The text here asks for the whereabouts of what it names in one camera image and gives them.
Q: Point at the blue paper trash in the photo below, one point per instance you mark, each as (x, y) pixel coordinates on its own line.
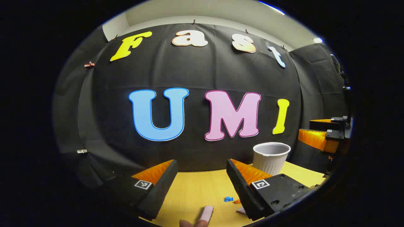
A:
(228, 199)

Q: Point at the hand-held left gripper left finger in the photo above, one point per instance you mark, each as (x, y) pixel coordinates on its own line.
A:
(159, 189)

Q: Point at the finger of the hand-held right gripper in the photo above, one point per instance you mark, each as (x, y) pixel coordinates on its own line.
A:
(315, 140)
(322, 123)

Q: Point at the small pink broom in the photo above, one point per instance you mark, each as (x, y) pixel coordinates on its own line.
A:
(206, 213)

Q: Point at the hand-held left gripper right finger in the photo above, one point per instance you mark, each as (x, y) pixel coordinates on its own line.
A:
(241, 189)

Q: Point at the pink dustpan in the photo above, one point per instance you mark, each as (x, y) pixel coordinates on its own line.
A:
(241, 211)

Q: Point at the white ribbed garbage bin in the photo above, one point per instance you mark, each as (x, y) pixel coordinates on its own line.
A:
(270, 160)

